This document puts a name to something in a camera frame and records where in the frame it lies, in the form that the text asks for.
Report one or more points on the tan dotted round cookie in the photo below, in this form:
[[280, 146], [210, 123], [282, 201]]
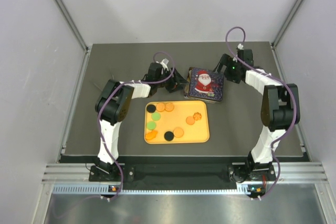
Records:
[[178, 132]]

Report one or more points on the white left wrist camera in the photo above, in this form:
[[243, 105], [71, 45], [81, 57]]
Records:
[[164, 63]]

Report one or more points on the orange swirl cookie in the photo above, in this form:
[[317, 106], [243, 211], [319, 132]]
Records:
[[197, 116]]

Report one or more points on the green cookie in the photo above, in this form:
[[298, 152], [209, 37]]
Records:
[[151, 125], [155, 116]]

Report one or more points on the green cookie lower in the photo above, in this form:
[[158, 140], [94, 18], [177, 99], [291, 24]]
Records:
[[151, 125]]

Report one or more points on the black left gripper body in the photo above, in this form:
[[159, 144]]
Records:
[[169, 83]]

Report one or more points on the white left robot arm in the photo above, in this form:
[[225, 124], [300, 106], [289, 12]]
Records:
[[113, 104]]

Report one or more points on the black sandwich cookie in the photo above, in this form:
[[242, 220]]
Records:
[[151, 108], [168, 136]]

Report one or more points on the orange round cookie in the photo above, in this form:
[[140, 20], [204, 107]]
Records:
[[160, 107]]

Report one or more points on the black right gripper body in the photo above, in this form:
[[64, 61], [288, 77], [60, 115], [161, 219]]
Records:
[[231, 70]]

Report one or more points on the green cookie upper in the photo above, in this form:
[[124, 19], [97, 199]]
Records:
[[155, 116]]

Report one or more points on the orange fish cookie left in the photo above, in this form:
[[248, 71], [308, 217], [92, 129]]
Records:
[[151, 135]]

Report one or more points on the orange scalloped cookie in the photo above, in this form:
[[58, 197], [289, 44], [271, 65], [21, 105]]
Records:
[[169, 107]]

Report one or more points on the slotted cable duct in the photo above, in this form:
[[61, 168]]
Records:
[[105, 189]]

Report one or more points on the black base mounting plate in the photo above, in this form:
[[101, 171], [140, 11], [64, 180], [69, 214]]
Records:
[[170, 172]]

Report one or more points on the gold tin lid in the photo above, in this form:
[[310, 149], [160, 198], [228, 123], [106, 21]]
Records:
[[206, 84]]

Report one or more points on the yellow serving tray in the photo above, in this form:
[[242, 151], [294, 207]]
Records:
[[196, 133]]

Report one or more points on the tan plain round cookie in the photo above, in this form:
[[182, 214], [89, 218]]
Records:
[[190, 120]]

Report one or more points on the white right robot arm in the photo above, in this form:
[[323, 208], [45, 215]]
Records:
[[279, 113]]

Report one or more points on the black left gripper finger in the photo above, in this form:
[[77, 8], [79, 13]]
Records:
[[178, 78], [176, 86]]

